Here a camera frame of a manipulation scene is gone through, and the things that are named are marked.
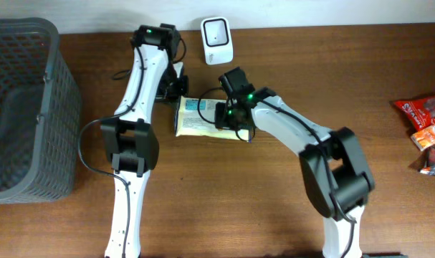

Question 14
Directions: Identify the red snack bag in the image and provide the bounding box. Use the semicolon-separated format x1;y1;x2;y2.
393;95;435;131

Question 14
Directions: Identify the small orange candy packet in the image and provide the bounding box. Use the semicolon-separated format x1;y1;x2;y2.
411;124;435;151

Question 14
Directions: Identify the black patterned snack packet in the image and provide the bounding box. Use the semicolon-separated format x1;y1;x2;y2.
419;145;435;176

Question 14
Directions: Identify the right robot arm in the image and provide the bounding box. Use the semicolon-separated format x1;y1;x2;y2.
214;67;375;257

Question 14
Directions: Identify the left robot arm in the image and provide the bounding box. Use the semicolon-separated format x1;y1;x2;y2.
100;24;188;258

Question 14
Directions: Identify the white barcode scanner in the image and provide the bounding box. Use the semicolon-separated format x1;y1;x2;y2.
200;16;234;65

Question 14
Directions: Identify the dark grey plastic basket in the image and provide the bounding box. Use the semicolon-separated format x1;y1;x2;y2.
0;18;82;204

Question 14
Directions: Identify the left black cable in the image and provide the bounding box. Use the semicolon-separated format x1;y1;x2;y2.
77;37;188;258

